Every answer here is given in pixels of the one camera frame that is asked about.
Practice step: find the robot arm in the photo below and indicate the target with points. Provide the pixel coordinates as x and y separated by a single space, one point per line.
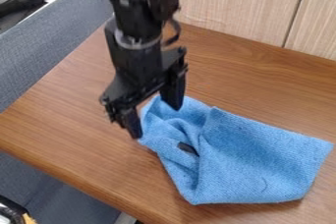
138 0

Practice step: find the blue cloth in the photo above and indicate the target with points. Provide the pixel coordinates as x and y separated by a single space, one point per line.
238 156

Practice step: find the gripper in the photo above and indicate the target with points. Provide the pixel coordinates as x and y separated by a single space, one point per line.
138 67

